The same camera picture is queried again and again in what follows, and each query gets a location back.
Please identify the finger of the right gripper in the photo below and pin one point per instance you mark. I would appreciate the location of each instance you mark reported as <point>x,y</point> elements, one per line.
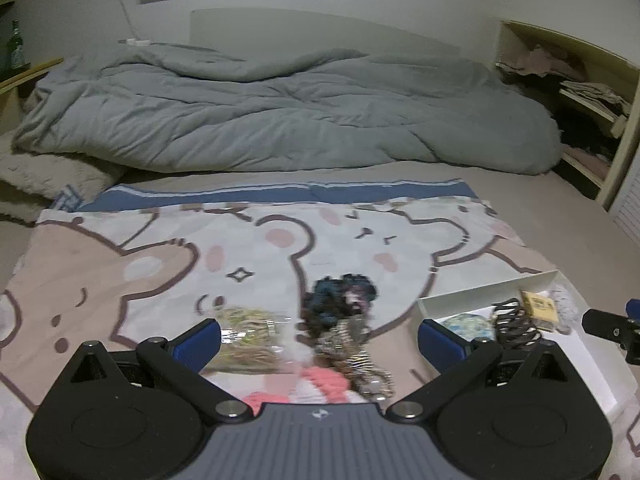
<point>633,308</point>
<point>616,328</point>

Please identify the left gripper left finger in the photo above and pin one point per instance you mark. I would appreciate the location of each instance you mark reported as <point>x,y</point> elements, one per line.
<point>196,347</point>

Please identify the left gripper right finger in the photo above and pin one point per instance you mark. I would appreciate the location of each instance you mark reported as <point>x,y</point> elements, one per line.
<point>441,347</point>

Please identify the green blue brocade pouch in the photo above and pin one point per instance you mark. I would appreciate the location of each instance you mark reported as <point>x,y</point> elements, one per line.
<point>470,326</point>

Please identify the white crochet lace roll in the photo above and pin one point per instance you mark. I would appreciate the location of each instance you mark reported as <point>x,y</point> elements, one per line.
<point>566,309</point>

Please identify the black hair claw clip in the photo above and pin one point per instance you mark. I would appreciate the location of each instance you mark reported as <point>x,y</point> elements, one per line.
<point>514,328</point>

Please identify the yellow small carton box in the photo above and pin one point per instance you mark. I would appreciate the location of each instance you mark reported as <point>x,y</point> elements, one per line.
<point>541,309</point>

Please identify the beige braided tassel scrunchie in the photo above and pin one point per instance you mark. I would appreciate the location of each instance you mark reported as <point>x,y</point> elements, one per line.
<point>344,347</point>

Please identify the pink white crochet doll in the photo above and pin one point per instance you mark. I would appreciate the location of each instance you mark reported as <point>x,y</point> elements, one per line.
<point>303,384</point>

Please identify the gold metallic hair accessory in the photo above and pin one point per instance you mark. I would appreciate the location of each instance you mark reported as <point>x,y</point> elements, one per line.
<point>253,341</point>

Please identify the cartoon bear blanket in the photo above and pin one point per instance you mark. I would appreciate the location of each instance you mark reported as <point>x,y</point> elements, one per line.
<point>160,265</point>

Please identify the dark blue floral scrunchie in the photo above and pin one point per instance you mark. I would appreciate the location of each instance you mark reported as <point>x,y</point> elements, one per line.
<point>334,299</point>

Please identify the white wardrobe shelf unit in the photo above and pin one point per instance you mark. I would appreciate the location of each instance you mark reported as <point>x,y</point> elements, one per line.
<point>600,174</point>

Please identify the beige fluffy pillow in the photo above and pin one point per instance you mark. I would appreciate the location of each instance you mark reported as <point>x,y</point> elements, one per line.
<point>33,182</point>

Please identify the grey comforter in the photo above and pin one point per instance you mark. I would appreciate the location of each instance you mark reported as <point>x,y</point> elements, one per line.
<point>174,109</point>

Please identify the folded clothes in wardrobe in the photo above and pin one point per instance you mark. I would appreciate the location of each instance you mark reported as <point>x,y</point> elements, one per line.
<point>589,92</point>

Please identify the wooden bedside shelf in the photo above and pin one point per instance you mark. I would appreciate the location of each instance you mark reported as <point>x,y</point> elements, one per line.
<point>17,88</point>

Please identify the white headboard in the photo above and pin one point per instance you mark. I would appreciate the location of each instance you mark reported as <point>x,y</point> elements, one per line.
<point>276,33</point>

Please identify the green glass bottle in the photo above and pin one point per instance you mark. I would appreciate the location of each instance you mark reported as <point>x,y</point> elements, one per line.
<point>15,58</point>

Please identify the white charger with cable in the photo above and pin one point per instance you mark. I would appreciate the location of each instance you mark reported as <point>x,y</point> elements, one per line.
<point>134,33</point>

